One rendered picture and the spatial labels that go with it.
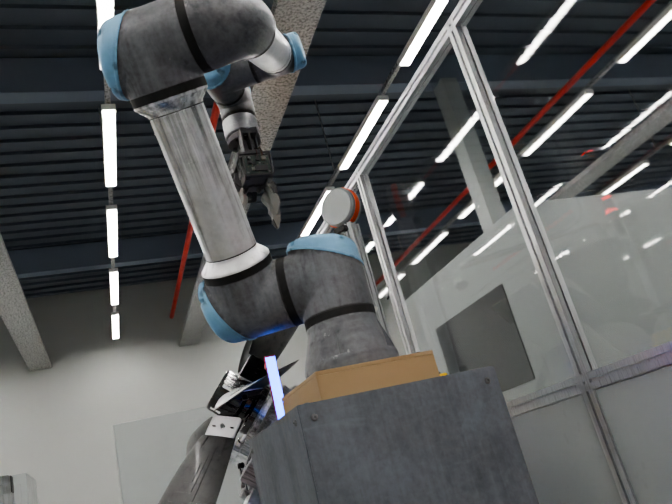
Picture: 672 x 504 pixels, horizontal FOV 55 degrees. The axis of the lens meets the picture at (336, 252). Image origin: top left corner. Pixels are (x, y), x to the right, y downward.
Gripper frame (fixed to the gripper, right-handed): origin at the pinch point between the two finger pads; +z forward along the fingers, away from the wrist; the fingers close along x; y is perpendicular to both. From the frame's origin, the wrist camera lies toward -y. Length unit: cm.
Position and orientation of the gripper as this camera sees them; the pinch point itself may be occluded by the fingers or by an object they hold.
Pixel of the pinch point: (260, 226)
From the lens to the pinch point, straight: 136.6
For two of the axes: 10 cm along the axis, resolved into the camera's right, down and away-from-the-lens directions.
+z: 2.4, 9.1, -3.3
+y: 2.9, -3.9, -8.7
